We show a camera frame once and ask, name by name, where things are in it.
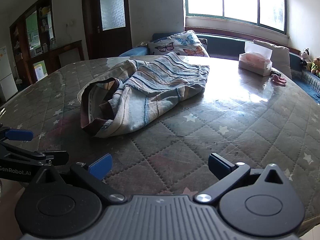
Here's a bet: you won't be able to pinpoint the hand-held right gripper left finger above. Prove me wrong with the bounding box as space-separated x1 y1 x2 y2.
30 153 127 203

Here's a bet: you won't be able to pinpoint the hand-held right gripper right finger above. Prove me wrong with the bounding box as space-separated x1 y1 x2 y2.
195 152 292 203

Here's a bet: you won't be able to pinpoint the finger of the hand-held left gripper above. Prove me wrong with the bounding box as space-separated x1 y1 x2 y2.
0 142 70 167
0 127 34 143

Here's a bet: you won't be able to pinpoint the striped blue beige shorts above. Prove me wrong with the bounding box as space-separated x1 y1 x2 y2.
77 52 210 138

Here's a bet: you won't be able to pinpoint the white refrigerator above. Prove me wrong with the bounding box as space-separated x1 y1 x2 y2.
0 45 18 102

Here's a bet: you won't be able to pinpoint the yellow framed picture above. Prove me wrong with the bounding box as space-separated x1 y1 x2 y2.
32 60 48 82

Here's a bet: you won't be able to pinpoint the white panel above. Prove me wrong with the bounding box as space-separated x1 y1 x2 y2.
59 48 80 68

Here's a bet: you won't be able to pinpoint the dark wooden cabinet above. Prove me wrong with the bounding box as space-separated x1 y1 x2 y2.
9 0 84 84

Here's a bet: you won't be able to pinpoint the small pink cloth item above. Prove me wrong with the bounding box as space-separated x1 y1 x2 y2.
269 75 287 86

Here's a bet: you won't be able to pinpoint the white tissue box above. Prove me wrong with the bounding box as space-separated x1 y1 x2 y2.
238 42 273 77

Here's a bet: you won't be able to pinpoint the blue sofa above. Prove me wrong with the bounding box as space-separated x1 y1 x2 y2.
119 32 320 104

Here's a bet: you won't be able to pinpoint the beige cushion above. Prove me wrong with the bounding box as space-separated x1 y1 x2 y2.
253 39 293 80

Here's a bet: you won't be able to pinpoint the butterfly print pillow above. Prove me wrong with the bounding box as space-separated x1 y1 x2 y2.
147 30 210 58

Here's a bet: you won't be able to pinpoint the dark wooden door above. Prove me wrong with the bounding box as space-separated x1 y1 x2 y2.
81 0 132 60

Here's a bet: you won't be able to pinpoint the brown and green plush toy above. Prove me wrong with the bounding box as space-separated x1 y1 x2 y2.
306 57 320 77

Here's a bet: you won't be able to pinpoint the black and white plush toy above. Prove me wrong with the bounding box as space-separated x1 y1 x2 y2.
300 48 310 67

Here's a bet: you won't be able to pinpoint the green-framed window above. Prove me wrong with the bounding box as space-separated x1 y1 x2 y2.
184 0 288 34

